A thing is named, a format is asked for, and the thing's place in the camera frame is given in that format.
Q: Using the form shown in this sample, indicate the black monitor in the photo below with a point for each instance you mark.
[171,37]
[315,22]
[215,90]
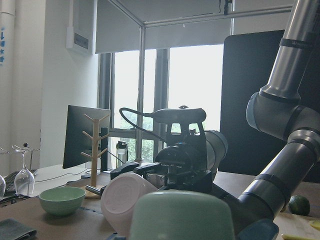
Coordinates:
[75,141]

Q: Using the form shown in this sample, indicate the water bottle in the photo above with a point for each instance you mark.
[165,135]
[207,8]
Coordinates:
[121,153]

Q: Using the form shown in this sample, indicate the grey folded cloth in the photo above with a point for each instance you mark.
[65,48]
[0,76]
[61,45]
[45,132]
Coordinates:
[11,229]

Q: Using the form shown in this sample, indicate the wooden cutting board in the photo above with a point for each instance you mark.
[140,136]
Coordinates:
[291,224]

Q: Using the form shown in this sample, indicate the wine glass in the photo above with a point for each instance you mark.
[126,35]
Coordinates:
[24,180]

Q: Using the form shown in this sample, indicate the light blue plastic cup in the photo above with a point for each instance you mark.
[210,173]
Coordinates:
[263,229]

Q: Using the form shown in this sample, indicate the green plastic cup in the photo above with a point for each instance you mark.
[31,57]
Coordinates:
[181,215]

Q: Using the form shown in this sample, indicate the green avocado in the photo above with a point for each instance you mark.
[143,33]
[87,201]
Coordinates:
[299,205]

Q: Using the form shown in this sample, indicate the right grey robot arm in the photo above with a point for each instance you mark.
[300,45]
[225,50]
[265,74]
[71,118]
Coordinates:
[267,141]

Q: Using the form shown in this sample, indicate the green ceramic bowl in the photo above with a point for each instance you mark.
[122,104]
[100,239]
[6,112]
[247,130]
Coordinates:
[62,201]

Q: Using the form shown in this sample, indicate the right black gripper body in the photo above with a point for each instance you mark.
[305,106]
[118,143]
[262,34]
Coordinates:
[178,167]

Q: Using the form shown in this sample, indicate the yellow plastic knife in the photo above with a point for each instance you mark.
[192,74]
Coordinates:
[294,237]

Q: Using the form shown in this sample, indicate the pink plastic cup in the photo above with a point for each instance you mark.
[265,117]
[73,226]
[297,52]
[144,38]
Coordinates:
[119,199]

